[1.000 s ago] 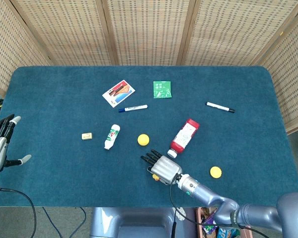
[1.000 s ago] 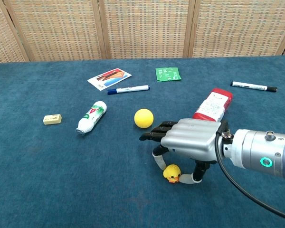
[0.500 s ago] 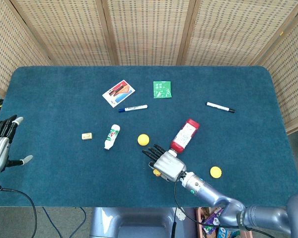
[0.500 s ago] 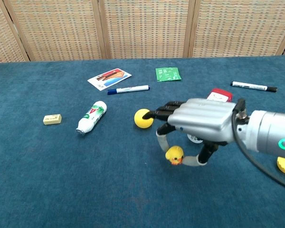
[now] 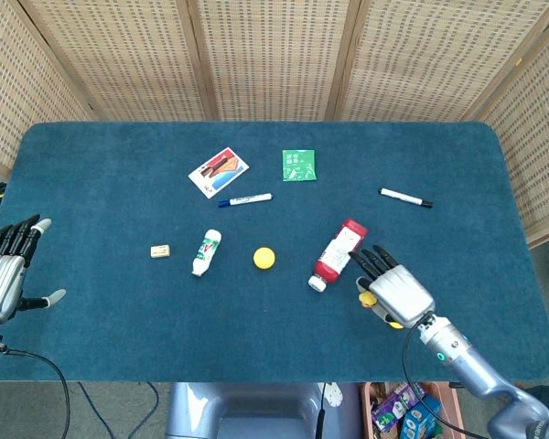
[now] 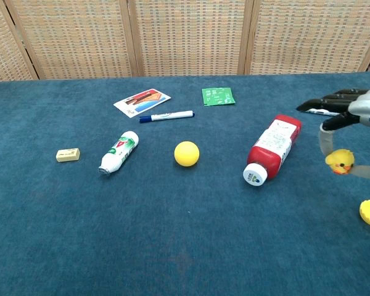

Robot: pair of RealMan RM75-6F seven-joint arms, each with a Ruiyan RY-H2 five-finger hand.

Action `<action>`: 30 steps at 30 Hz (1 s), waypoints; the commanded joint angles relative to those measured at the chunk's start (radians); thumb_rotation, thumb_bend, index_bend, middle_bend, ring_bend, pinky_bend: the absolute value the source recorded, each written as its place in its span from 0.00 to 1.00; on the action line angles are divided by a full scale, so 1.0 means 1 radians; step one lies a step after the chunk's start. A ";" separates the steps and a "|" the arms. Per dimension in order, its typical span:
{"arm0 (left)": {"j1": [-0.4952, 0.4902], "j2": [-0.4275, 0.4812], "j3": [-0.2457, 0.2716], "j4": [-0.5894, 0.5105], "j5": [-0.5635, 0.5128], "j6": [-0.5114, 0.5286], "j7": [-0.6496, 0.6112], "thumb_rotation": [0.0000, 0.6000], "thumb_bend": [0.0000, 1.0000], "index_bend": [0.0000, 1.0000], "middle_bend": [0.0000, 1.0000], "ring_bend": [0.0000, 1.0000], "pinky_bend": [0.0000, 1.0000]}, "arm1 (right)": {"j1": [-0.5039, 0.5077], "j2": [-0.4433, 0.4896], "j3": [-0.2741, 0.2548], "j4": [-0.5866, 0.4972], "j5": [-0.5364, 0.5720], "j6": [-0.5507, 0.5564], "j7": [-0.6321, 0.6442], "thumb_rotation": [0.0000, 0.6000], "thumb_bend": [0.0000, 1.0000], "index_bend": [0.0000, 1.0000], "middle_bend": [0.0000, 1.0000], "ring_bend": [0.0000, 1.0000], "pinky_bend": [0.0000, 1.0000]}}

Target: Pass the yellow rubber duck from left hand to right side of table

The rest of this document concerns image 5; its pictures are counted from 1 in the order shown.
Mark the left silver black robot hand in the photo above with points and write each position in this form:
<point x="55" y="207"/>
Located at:
<point x="0" y="283"/>

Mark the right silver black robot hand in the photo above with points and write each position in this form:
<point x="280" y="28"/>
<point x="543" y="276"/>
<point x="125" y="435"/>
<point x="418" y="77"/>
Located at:
<point x="400" y="295"/>

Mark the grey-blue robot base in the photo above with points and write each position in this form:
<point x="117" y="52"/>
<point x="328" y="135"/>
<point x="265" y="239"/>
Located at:
<point x="256" y="411"/>

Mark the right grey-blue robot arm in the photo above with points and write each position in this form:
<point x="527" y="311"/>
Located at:
<point x="476" y="370"/>

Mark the illustrated picture card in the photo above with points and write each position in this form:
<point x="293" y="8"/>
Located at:
<point x="218" y="173"/>

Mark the red bottle with white cap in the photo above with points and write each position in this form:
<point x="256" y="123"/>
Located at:
<point x="336" y="256"/>

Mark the white marker with black cap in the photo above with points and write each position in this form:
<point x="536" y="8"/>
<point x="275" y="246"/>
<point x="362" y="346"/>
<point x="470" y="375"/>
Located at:
<point x="402" y="197"/>

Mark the purple carton box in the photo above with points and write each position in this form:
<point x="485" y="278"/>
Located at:
<point x="393" y="407"/>

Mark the white power strip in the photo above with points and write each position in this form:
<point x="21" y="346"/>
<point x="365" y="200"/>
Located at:
<point x="334" y="394"/>

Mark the blue carton box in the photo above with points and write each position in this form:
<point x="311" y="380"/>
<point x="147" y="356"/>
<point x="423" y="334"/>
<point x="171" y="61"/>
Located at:
<point x="421" y="418"/>

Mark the pink plastic basket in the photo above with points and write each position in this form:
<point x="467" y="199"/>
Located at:
<point x="455" y="411"/>

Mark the yellow ball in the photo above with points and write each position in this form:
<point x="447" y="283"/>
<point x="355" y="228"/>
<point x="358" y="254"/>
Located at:
<point x="264" y="258"/>

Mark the cream rectangular eraser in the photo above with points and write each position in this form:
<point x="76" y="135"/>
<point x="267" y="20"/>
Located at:
<point x="160" y="251"/>

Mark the green square packet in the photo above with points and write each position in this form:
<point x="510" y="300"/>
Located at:
<point x="299" y="165"/>

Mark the blue carpet table cover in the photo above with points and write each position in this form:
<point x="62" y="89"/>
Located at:
<point x="164" y="320"/>

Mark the white marker with blue cap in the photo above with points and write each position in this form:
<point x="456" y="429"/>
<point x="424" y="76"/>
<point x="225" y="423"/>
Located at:
<point x="247" y="200"/>

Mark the small white green-label bottle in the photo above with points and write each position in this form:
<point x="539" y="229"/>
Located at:
<point x="206" y="253"/>

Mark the woven wooden folding screen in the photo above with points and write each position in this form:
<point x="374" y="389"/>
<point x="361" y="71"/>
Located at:
<point x="274" y="55"/>

